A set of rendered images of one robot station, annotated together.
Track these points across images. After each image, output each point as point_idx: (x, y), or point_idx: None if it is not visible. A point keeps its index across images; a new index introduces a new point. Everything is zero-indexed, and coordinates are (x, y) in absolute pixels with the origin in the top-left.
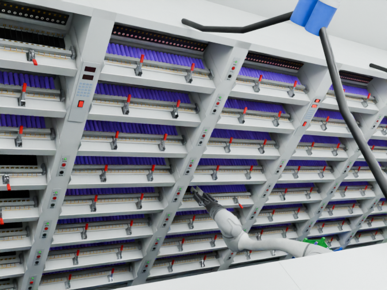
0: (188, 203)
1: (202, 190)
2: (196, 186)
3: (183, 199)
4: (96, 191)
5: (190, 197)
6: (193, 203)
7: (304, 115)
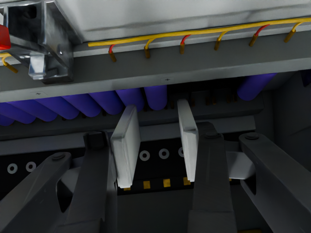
0: (234, 2)
1: (57, 102)
2: (115, 108)
3: (276, 32)
4: None
5: (206, 63)
6: (156, 4)
7: None
